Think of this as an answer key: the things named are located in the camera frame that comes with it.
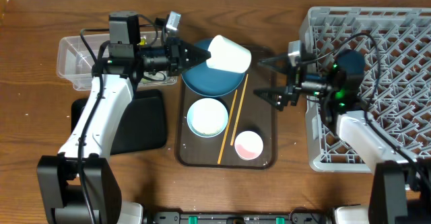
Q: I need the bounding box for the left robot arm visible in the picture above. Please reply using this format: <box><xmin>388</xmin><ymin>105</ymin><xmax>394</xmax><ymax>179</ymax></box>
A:
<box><xmin>36</xmin><ymin>11</ymin><xmax>211</xmax><ymax>223</ymax></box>

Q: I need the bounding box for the black plastic bin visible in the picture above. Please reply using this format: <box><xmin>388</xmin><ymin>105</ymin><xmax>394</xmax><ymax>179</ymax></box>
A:
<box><xmin>84</xmin><ymin>89</ymin><xmax>167</xmax><ymax>159</ymax></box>

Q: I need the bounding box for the white cup pink inside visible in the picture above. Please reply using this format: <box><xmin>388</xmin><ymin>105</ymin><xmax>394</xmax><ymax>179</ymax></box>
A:
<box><xmin>234</xmin><ymin>130</ymin><xmax>263</xmax><ymax>161</ymax></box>

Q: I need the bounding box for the white cup green inside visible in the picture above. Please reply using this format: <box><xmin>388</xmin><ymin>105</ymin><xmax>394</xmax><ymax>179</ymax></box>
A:
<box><xmin>206</xmin><ymin>35</ymin><xmax>252</xmax><ymax>73</ymax></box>

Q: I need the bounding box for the grey dishwasher rack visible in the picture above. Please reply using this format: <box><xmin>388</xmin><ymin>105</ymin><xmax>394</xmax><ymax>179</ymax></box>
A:
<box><xmin>299</xmin><ymin>7</ymin><xmax>430</xmax><ymax>158</ymax></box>

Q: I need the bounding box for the light blue bowl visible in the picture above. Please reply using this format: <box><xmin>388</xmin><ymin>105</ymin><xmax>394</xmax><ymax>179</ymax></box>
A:
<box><xmin>186</xmin><ymin>98</ymin><xmax>228</xmax><ymax>138</ymax></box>

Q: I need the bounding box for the clear plastic bin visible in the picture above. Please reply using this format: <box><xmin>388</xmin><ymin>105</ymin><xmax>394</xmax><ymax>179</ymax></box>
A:
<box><xmin>57</xmin><ymin>36</ymin><xmax>178</xmax><ymax>91</ymax></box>

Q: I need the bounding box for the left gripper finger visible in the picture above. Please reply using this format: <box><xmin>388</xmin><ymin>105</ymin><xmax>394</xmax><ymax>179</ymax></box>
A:
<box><xmin>181</xmin><ymin>40</ymin><xmax>211</xmax><ymax>58</ymax></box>
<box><xmin>183</xmin><ymin>58</ymin><xmax>206</xmax><ymax>74</ymax></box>

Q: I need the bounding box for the dark brown serving tray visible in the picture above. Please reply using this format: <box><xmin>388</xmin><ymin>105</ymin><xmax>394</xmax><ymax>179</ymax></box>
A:
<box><xmin>176</xmin><ymin>46</ymin><xmax>277</xmax><ymax>170</ymax></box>

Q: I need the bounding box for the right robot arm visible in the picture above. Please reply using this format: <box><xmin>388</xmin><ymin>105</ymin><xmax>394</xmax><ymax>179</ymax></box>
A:
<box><xmin>254</xmin><ymin>50</ymin><xmax>430</xmax><ymax>223</ymax></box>

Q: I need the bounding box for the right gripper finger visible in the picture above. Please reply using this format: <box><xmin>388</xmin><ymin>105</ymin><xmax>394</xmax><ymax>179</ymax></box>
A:
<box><xmin>257</xmin><ymin>54</ymin><xmax>290</xmax><ymax>75</ymax></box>
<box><xmin>253</xmin><ymin>87</ymin><xmax>290</xmax><ymax>111</ymax></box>

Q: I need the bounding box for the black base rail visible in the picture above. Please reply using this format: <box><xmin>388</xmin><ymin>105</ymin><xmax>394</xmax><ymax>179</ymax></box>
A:
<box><xmin>147</xmin><ymin>211</ymin><xmax>334</xmax><ymax>224</ymax></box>

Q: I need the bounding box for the dark blue plate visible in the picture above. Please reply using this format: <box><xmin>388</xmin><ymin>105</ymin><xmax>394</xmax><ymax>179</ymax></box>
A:
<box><xmin>180</xmin><ymin>38</ymin><xmax>246</xmax><ymax>98</ymax></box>

